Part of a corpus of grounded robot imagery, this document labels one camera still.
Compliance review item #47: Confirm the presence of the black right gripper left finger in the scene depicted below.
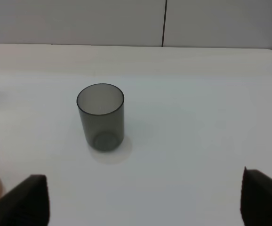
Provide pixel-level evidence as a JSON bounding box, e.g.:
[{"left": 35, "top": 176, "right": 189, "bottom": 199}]
[{"left": 0, "top": 175, "right": 49, "bottom": 226}]

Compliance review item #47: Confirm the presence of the grey translucent plastic cup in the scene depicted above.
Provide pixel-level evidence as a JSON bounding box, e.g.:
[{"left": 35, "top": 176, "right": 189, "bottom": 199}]
[{"left": 76, "top": 83, "right": 125, "bottom": 152}]

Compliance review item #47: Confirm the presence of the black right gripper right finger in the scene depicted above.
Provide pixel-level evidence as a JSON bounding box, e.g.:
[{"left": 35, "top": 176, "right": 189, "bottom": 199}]
[{"left": 240, "top": 168, "right": 272, "bottom": 226}]

